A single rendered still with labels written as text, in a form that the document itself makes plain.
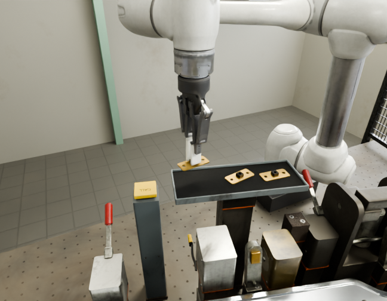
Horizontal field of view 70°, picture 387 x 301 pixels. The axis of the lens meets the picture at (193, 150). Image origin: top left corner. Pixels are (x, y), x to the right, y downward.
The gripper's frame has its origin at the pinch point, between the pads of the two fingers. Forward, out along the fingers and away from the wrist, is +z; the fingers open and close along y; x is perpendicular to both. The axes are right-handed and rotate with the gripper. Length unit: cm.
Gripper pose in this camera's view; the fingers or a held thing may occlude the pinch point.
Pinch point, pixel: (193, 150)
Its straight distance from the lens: 73.7
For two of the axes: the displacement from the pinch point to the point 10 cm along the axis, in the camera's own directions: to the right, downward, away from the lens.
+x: 8.5, -2.6, 4.5
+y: 5.2, 4.4, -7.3
